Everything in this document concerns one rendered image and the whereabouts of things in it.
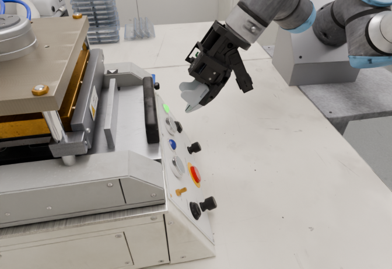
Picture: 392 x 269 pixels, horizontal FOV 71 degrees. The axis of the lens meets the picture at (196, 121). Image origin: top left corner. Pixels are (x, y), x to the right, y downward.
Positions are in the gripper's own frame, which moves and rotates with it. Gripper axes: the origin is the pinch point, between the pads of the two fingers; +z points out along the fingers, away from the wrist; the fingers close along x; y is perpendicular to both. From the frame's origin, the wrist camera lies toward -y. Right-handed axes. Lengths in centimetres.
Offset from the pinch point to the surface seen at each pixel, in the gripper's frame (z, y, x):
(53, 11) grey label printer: 26, 41, -77
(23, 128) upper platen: 0.8, 29.4, 23.1
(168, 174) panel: 1.5, 7.6, 22.1
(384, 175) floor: 3, -149, -36
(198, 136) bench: 9.5, -9.7, -5.1
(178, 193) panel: 2.2, 5.4, 24.8
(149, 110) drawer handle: -5.0, 14.6, 16.6
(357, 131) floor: -2, -157, -76
